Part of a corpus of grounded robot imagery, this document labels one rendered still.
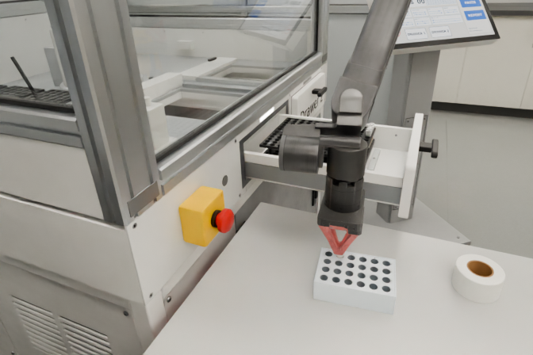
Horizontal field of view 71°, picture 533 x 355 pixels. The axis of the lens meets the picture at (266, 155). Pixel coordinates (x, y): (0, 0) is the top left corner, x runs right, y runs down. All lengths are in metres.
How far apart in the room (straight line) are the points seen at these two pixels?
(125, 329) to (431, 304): 0.50
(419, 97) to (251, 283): 1.33
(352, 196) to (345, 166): 0.05
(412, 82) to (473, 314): 1.23
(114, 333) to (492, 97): 3.54
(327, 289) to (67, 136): 0.43
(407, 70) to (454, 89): 2.09
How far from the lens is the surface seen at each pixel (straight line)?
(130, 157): 0.50
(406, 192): 0.71
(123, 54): 0.48
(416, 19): 1.65
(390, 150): 0.96
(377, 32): 0.63
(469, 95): 3.83
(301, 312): 0.63
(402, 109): 1.79
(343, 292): 0.63
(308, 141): 0.55
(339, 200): 0.57
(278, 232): 0.78
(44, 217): 0.66
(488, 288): 0.69
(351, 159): 0.54
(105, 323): 0.76
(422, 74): 1.78
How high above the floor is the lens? 1.24
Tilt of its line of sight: 26 degrees down
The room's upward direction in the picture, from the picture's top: 2 degrees counter-clockwise
